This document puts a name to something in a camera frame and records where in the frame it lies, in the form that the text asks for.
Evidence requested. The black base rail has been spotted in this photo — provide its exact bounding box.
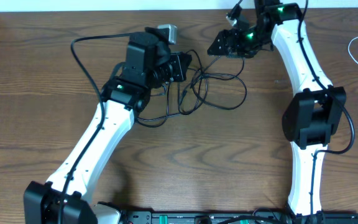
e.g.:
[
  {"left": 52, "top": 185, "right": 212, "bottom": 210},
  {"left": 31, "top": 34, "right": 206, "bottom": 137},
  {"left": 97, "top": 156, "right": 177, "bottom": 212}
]
[{"left": 91, "top": 202, "right": 358, "bottom": 224}]

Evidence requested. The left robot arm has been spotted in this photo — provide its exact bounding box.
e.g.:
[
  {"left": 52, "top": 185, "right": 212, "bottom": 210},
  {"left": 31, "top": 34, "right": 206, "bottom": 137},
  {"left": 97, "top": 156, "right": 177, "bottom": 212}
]
[{"left": 24, "top": 24, "right": 192, "bottom": 223}]

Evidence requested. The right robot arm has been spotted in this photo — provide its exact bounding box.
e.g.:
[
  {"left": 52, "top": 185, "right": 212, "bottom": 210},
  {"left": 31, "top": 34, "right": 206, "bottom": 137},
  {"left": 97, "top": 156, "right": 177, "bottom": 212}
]
[{"left": 207, "top": 1, "right": 346, "bottom": 223}]

